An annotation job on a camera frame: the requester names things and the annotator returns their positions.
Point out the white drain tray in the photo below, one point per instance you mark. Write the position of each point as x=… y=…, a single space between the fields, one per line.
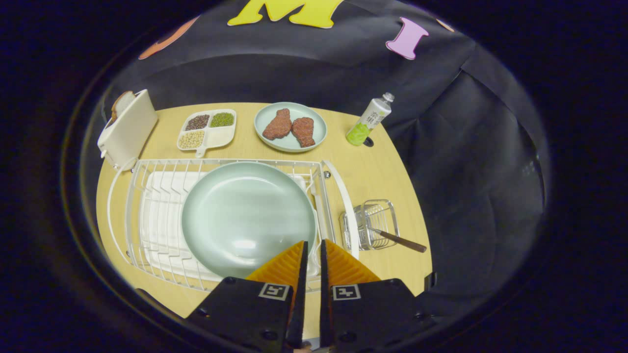
x=162 y=220

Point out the white divided bean tray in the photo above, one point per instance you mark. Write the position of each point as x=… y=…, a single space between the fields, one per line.
x=220 y=137

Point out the large light green plate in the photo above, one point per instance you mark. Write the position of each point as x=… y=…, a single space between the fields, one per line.
x=245 y=215

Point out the bread slice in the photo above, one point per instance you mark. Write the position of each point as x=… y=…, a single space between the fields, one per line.
x=121 y=102

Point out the green and white bottle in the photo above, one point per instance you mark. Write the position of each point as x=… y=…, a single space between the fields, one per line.
x=370 y=119

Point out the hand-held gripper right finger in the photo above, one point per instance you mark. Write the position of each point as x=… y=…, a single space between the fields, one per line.
x=373 y=314

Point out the brown meat piece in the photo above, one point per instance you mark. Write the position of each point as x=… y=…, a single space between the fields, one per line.
x=277 y=125
x=304 y=131

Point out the small light green plate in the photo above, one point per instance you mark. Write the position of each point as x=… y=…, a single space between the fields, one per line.
x=289 y=143

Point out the black backdrop cloth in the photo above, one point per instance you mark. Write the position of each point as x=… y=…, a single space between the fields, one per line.
x=466 y=171

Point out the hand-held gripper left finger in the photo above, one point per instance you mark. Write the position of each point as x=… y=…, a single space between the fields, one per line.
x=245 y=314

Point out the white toaster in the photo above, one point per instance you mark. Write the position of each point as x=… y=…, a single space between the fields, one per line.
x=130 y=130

